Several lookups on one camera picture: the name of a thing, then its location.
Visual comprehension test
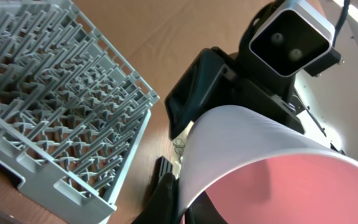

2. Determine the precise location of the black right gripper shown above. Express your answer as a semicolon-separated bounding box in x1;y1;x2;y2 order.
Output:
165;1;342;139

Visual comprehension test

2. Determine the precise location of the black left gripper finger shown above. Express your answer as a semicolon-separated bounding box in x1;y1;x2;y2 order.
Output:
132;156;177;224

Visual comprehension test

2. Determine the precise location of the pink plastic cup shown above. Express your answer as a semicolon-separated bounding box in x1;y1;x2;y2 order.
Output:
177;105;358;223

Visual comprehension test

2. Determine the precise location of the grey plastic dishwasher rack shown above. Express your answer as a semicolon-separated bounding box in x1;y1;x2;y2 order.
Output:
0;1;158;223

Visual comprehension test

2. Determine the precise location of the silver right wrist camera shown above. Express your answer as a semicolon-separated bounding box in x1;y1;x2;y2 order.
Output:
249;0;335;77

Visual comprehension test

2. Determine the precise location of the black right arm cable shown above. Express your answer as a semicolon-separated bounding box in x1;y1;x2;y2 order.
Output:
332;0;351;47

